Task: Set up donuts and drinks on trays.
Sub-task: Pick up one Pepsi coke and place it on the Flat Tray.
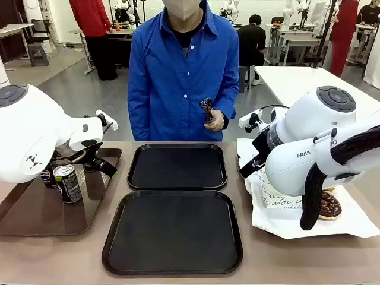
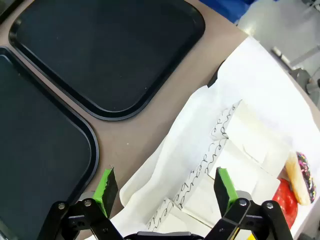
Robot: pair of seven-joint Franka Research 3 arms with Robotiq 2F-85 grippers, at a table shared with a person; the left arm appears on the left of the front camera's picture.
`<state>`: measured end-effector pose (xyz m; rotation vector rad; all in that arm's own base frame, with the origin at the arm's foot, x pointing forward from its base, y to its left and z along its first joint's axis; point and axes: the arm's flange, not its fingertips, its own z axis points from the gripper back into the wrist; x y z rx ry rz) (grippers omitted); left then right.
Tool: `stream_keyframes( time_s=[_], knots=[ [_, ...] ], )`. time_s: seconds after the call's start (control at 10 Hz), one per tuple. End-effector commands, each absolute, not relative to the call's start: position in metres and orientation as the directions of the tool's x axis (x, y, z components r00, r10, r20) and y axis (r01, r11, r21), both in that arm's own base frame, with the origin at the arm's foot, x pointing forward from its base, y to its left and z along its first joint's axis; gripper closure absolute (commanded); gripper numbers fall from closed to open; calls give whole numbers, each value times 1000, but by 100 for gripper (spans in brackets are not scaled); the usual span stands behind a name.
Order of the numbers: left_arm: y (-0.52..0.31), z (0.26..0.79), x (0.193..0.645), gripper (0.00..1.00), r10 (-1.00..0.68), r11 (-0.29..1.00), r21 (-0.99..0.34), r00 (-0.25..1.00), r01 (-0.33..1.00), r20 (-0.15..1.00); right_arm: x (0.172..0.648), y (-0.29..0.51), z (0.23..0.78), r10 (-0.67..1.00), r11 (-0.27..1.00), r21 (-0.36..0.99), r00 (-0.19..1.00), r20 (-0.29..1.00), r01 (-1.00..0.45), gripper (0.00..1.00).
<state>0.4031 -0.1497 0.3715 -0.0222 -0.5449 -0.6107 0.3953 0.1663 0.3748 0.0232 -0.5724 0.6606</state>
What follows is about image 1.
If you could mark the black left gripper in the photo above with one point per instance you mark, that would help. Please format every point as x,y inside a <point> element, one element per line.
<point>93,155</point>

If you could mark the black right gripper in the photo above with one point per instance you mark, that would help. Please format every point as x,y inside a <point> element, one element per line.
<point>261,145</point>

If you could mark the dark metal tongs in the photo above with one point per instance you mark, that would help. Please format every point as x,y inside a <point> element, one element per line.
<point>206,104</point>

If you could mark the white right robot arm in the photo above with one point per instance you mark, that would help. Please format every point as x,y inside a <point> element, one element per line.
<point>308,130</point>

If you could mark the person's left forearm blue sleeve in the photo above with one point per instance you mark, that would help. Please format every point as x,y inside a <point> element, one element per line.
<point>230,104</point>

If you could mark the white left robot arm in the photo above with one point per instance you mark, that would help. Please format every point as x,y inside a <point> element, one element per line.
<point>35,130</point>

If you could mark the person's right forearm blue sleeve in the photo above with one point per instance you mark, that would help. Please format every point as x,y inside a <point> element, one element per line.
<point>139,121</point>

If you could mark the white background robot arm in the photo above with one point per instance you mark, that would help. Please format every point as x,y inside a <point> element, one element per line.
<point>122,10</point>
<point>230,10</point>
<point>292,15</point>

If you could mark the person's left hand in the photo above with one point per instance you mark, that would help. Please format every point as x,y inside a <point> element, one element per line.
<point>216,120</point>

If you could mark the white printed paper box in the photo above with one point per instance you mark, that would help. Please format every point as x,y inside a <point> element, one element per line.
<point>279,202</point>

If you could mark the white paper sheet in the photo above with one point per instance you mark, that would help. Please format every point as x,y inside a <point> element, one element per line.
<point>282,221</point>

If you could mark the smaller-looking black plastic tray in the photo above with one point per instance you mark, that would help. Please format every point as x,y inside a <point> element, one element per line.
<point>178,169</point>

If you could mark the brown plastic tray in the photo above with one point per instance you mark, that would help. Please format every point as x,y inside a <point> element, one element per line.
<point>44,213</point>

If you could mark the chocolate glazed donut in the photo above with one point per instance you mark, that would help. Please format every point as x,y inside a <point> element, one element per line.
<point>331,206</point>

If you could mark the large black plastic tray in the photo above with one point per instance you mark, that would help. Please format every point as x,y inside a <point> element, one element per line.
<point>172,234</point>

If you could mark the large white table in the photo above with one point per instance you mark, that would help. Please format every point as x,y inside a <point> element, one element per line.
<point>285,83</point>

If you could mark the person in blue shirt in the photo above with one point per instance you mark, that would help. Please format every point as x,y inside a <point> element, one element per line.
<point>178,89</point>

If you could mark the seated person in black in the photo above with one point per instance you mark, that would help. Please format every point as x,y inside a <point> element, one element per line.
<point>252,41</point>

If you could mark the grey step stool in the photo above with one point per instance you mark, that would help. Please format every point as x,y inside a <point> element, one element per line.
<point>38,55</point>

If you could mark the white background work table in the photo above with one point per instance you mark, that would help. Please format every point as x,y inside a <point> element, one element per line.
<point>294,40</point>

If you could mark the person in red top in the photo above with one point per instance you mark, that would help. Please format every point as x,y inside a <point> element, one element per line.
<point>95,29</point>

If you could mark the black metal pole stand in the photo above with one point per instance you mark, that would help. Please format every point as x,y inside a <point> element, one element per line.
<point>323,32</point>

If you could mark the black office chair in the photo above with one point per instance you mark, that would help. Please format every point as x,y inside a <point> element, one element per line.
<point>40,29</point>

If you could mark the person in red dress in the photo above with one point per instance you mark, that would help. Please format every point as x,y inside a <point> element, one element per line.
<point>343,35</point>

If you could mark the light wooden side table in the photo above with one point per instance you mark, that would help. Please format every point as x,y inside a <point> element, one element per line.
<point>13,31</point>

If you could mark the beige face mask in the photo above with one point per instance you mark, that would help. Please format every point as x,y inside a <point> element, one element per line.
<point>183,9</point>

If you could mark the person in black sweater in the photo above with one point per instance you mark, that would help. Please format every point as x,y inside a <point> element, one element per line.
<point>369,13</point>

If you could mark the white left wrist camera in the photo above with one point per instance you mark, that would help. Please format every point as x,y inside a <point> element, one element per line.
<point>107,120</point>

